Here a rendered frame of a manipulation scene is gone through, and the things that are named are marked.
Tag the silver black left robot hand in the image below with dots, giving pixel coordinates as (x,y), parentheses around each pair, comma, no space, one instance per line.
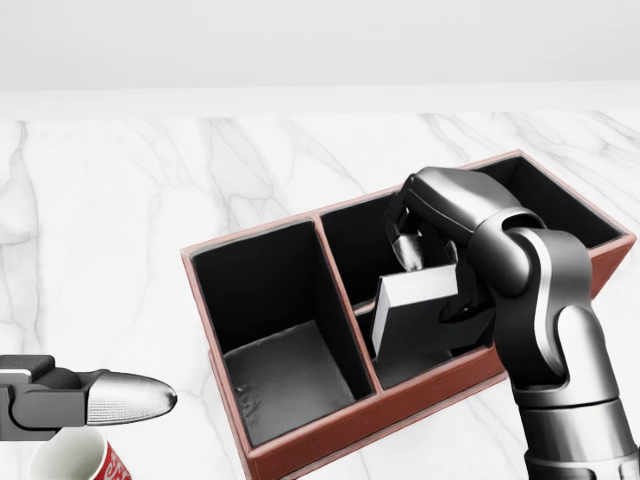
(120,400)

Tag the red-brown desk caddy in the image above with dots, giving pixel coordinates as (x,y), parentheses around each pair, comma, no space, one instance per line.
(280,310)

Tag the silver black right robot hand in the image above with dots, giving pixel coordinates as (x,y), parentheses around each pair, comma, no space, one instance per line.
(555,310)

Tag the red and white patterned mug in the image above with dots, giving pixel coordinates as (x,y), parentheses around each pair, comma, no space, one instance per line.
(65,457)

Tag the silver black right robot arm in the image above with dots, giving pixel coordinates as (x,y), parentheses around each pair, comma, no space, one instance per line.
(580,440)

